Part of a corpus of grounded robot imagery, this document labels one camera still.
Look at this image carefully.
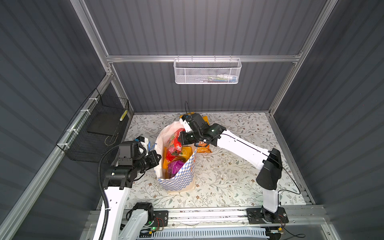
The yellow gummy bag near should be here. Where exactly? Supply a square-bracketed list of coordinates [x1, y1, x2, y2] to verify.
[203, 116, 210, 125]

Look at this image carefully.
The black wire basket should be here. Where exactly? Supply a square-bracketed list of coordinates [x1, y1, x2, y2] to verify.
[56, 89, 130, 163]

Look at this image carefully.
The purple grape gummy bag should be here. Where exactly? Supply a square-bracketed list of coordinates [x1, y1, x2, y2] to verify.
[167, 160, 185, 179]

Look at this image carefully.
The yellow gummy bag far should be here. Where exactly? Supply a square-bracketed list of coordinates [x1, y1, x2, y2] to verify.
[180, 113, 192, 121]

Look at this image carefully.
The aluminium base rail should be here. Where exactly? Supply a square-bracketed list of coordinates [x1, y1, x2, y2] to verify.
[166, 205, 330, 228]

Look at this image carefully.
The white vented cover strip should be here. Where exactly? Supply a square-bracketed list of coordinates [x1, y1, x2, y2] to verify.
[151, 227, 270, 240]

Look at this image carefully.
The white wire mesh basket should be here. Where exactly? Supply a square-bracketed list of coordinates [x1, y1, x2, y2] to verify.
[173, 57, 242, 85]

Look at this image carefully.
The yellow mango gummy bag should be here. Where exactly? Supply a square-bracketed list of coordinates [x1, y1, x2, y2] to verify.
[162, 147, 193, 179]

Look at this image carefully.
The orange chips bag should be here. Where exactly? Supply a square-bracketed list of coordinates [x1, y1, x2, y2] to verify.
[196, 142, 212, 154]

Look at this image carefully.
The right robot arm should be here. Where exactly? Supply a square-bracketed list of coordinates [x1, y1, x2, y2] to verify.
[178, 113, 283, 223]

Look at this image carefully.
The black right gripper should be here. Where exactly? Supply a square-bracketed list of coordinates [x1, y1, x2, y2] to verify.
[176, 131, 202, 145]

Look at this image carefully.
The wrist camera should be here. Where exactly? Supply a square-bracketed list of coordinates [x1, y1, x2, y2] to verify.
[119, 136, 149, 161]
[179, 116, 192, 133]

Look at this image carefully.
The white blue checkered paper bag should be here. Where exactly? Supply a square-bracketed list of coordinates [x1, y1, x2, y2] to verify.
[155, 122, 197, 193]

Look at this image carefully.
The red fruit gummy bag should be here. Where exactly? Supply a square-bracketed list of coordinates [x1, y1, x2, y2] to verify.
[166, 129, 185, 163]

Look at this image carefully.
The yellow green marker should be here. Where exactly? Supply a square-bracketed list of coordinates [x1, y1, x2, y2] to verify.
[120, 110, 128, 122]

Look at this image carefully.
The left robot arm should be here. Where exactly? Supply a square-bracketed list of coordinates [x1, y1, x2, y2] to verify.
[93, 136, 161, 240]

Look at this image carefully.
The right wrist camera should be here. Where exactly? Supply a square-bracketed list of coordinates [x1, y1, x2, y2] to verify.
[179, 116, 192, 133]

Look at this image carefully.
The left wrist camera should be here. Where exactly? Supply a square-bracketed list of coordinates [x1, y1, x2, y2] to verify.
[119, 136, 149, 161]

